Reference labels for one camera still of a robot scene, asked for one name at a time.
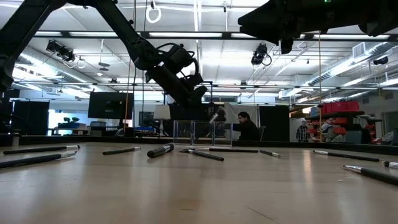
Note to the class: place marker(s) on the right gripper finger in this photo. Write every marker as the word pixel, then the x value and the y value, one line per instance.
pixel 267 15
pixel 273 32

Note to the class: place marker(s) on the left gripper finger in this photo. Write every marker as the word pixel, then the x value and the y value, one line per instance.
pixel 186 101
pixel 199 91

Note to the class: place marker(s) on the thick grey-headed powder brush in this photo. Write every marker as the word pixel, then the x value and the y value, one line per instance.
pixel 160 151

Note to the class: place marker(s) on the makeup brush with black head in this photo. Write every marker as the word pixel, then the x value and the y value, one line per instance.
pixel 205 155

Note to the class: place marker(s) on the makeup brush white fluffy head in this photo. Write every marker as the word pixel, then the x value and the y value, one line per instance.
pixel 392 164

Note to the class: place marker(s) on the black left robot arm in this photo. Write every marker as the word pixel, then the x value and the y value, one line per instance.
pixel 126 28

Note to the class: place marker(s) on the table lamp white shade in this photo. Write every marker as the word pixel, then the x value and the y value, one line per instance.
pixel 162 112

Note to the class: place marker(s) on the makeup brush long pale ferrule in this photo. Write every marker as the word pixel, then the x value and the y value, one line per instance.
pixel 214 118

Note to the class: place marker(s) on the person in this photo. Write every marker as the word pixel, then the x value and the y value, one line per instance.
pixel 221 112
pixel 302 132
pixel 247 129

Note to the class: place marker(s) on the clear acrylic brush organizer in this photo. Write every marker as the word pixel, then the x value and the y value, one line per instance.
pixel 186 133

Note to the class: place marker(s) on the white backdrop screen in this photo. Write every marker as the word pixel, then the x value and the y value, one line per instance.
pixel 231 112

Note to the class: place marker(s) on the blue storage bin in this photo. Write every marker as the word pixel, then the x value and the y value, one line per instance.
pixel 314 111

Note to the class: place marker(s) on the red storage bin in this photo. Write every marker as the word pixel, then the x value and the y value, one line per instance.
pixel 326 108
pixel 338 106
pixel 352 106

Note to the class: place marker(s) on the black storage shelf rack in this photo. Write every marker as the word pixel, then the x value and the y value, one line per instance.
pixel 335 114

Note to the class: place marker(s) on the potted plants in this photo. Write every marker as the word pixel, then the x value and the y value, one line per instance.
pixel 71 119

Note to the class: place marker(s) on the orange storage bin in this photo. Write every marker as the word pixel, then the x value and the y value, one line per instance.
pixel 339 130
pixel 341 120

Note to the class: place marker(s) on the black stand frame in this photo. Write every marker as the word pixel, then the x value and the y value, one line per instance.
pixel 212 93

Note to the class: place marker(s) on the black ceiling-hung camera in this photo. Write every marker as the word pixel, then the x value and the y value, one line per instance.
pixel 259 54

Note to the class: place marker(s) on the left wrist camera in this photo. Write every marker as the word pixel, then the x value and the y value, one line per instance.
pixel 182 57

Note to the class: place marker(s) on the black wall monitor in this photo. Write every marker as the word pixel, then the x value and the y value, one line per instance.
pixel 110 105

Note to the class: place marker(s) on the silver air duct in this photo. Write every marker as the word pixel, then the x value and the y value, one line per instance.
pixel 46 71
pixel 329 74

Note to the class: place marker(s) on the black aluminium table frame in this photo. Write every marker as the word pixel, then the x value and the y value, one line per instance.
pixel 93 139

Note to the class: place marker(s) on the black ceiling camera rig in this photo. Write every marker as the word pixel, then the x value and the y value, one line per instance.
pixel 60 51

